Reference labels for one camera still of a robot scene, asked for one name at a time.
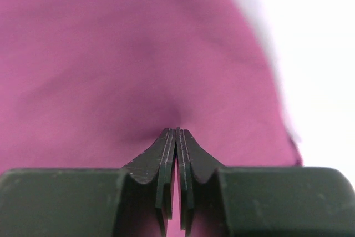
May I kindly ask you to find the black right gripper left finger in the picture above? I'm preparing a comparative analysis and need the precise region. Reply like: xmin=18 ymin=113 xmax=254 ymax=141
xmin=1 ymin=129 xmax=176 ymax=236

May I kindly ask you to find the purple cloth wrap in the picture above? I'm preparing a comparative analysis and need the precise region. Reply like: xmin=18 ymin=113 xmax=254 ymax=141
xmin=1 ymin=0 xmax=302 ymax=236

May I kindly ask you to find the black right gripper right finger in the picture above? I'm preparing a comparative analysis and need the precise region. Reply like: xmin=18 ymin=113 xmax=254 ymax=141
xmin=176 ymin=129 xmax=354 ymax=236

